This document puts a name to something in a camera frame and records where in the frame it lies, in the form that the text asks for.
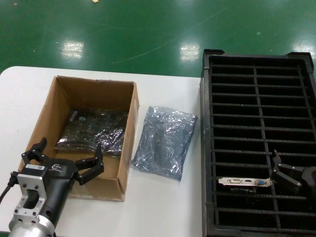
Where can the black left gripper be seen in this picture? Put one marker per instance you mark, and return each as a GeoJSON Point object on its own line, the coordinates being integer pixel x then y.
{"type": "Point", "coordinates": [58, 180]}

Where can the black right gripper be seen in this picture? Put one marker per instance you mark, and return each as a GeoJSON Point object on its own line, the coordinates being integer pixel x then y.
{"type": "Point", "coordinates": [309, 176]}

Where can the translucent grey antistatic bag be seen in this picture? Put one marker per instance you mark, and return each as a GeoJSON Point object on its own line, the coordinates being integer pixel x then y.
{"type": "Point", "coordinates": [111, 140]}

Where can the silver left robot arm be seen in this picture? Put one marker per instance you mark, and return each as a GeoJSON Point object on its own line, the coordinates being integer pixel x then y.
{"type": "Point", "coordinates": [27, 229]}

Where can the open brown cardboard box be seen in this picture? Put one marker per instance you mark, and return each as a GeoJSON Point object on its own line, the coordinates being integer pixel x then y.
{"type": "Point", "coordinates": [98, 91]}

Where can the black slotted container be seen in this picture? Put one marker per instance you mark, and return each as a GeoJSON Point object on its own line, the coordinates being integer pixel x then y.
{"type": "Point", "coordinates": [206, 123]}

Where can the crumpled silvery antistatic bag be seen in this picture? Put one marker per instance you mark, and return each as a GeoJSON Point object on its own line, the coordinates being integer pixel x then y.
{"type": "Point", "coordinates": [163, 138]}

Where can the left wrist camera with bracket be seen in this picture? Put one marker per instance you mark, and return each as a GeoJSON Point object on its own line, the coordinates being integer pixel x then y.
{"type": "Point", "coordinates": [27, 195]}

